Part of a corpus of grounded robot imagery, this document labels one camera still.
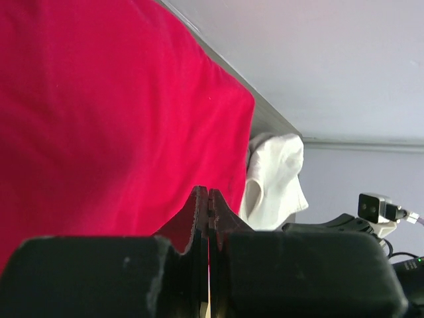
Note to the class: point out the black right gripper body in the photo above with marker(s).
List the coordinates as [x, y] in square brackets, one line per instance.
[343, 223]

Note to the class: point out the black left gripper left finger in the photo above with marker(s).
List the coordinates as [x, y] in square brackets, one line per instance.
[163, 275]

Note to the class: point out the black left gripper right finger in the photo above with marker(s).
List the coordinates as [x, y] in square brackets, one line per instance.
[299, 272]

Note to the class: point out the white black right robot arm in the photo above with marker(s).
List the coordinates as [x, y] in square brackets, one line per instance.
[409, 272]

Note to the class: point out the white bucket hat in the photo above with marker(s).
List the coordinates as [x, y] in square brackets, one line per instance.
[273, 191]

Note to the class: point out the red folded cloth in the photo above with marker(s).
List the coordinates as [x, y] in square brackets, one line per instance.
[111, 113]

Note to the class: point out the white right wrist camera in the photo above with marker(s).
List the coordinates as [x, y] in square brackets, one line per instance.
[380, 212]

